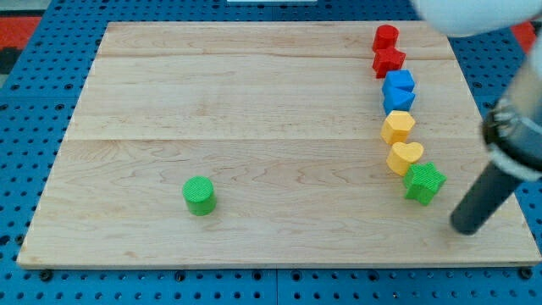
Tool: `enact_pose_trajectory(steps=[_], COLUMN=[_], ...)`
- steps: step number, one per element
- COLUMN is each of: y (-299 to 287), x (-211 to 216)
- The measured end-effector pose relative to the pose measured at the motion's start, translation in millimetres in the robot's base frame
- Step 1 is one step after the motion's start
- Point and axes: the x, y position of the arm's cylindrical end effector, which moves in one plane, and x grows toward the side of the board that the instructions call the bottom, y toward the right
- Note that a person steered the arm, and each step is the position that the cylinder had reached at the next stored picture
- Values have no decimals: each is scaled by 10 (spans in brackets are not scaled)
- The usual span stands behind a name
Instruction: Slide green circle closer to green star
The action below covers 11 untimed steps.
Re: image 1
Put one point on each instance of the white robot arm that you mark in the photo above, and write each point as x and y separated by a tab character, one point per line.
518	112

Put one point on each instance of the red star block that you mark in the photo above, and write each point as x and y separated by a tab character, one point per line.
387	59

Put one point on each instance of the green star block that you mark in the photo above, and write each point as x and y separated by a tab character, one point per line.
423	182

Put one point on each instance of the wooden board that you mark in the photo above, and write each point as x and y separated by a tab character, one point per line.
284	118

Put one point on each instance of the green cylinder block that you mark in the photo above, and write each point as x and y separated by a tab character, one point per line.
199	196

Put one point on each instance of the yellow hexagon block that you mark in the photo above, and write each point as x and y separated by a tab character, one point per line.
397	127

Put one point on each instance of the yellow heart block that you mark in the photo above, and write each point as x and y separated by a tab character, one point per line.
402	155

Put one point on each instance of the blue triangle block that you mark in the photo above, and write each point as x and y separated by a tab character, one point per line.
397	99

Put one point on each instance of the blue cube block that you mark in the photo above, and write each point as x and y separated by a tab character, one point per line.
399	79

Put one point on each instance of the red cylinder block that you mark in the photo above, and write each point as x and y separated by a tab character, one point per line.
385	36

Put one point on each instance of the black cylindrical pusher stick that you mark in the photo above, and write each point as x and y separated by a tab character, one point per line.
489	191

